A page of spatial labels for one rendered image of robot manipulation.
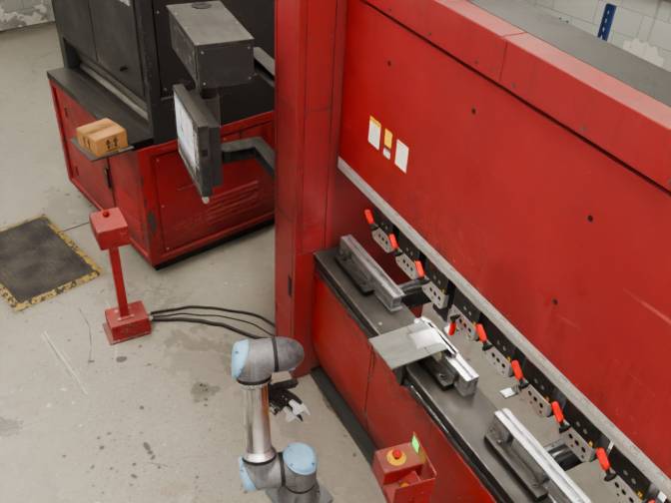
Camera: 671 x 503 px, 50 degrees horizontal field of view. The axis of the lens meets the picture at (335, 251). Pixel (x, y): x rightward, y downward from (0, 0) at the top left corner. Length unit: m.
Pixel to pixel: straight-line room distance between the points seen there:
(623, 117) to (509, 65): 0.44
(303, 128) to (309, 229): 0.55
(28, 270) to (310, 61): 2.73
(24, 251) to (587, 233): 4.00
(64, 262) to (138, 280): 0.53
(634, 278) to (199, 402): 2.63
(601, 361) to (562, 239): 0.37
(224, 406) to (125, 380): 0.59
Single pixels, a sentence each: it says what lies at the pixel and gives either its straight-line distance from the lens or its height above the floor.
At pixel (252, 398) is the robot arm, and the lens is 2.42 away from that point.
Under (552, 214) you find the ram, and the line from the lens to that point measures 2.23.
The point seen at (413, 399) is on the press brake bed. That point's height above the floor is 0.76.
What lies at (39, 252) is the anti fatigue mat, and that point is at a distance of 5.26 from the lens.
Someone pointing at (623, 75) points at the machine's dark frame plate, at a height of 2.30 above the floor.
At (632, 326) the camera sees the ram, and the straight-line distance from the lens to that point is 2.13.
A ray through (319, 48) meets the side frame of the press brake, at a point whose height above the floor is 1.93.
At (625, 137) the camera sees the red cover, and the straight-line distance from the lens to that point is 1.96.
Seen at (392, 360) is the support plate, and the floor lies 1.00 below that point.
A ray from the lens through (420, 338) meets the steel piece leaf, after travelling 2.99.
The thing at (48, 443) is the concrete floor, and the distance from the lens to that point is 4.05.
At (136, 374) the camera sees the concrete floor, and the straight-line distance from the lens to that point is 4.26.
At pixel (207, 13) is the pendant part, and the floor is 1.95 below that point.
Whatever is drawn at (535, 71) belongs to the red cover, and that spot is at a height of 2.26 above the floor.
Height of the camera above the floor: 3.04
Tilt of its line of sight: 37 degrees down
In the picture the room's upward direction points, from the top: 4 degrees clockwise
